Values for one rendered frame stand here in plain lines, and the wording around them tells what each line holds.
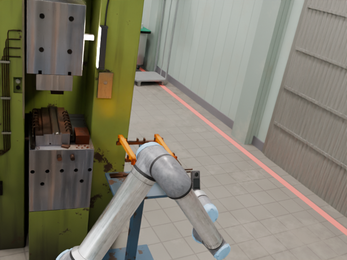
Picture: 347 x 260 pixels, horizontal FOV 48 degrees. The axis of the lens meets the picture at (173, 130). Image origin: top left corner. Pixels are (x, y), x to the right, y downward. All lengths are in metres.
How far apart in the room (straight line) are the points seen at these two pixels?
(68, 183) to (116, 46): 0.92
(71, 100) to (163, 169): 1.54
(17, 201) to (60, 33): 1.22
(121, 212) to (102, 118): 1.11
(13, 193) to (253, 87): 3.17
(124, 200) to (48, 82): 0.99
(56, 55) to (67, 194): 0.90
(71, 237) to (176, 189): 1.47
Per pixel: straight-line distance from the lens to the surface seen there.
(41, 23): 2.25
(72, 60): 2.31
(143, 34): 7.39
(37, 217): 2.72
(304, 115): 4.48
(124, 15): 2.44
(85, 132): 2.53
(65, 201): 2.66
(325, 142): 4.32
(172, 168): 1.50
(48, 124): 2.59
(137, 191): 1.60
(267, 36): 4.80
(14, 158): 2.70
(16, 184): 2.81
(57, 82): 2.35
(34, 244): 2.86
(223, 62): 5.70
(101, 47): 2.42
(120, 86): 2.56
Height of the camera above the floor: 2.09
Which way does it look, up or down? 24 degrees down
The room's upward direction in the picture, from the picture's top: 10 degrees clockwise
